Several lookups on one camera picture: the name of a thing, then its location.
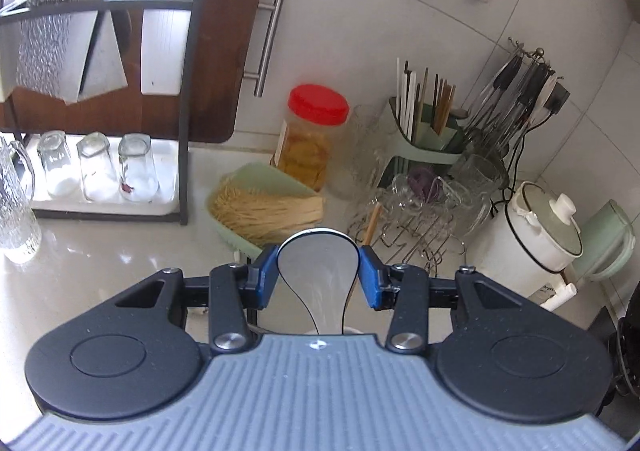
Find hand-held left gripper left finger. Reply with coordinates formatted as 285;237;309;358
114;243;279;355

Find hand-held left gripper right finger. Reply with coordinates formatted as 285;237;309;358
360;245;525;352

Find long bamboo chopstick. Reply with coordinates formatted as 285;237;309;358
349;204;384;302

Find dried noodles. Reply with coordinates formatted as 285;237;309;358
211;185;325;246

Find green plastic basket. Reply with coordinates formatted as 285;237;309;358
206;162;326;252

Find purple cup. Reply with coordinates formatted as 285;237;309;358
409;168;445;202

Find large clear glass pitcher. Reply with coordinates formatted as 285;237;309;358
327;104;396;199

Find plastic jar red lid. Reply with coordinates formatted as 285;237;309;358
272;84;350;192

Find white tray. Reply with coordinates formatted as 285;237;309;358
27;134;181;217

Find green chopstick holder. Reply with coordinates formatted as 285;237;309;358
387;96;473;167

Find white electric cooker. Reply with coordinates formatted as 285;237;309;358
467;180;585;312

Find glass tumbler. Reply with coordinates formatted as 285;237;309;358
76;131;120;202
36;130;81;197
118;132;160;202

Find black metal dish rack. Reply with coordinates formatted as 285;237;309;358
0;0;221;226

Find hanging utensil rack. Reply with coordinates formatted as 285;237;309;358
462;37;563;157

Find green kettle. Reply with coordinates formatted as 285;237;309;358
570;200;636;282

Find wooden cutting board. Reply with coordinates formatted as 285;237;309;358
0;0;273;144

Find white plastic cutting board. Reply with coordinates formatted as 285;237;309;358
140;0;196;96

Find textured glass pitcher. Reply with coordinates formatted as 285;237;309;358
0;134;42;264

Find white black-edged sponge cloth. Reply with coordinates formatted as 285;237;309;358
80;6;128;98

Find black pan with lid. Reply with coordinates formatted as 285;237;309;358
607;316;640;398

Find grey textured cloth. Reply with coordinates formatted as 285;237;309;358
15;0;128;104

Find metal wire cup rack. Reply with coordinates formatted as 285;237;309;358
347;171;468;277

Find ribbed glass pitcher with handle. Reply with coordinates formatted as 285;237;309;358
447;154;508;237

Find metal bar handle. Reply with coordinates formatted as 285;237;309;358
242;0;286;97

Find black wall outlet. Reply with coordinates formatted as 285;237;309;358
542;81;572;113

